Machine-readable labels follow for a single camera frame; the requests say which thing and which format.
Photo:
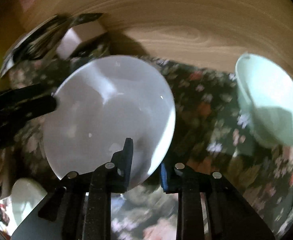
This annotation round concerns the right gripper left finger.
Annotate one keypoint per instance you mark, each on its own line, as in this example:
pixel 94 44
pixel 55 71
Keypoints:
pixel 80 205

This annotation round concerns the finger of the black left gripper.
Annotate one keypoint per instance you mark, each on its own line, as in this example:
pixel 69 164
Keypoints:
pixel 41 104

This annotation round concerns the white bowl with black spots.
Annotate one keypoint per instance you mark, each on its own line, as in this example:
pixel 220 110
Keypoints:
pixel 100 105

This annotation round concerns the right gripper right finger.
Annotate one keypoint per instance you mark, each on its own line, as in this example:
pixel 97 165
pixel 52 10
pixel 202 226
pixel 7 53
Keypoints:
pixel 209 205

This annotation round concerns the small white paper box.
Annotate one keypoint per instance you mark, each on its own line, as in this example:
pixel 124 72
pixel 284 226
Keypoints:
pixel 78 36

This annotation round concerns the mint green bowl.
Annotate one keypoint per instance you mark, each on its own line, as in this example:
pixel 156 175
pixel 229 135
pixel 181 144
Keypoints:
pixel 265 94

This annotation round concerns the stack of papers and magazines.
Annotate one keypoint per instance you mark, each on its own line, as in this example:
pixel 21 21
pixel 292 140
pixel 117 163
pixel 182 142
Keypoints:
pixel 40 40

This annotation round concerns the mint green plate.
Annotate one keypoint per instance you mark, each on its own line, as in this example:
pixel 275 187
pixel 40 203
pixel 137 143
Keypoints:
pixel 25 195

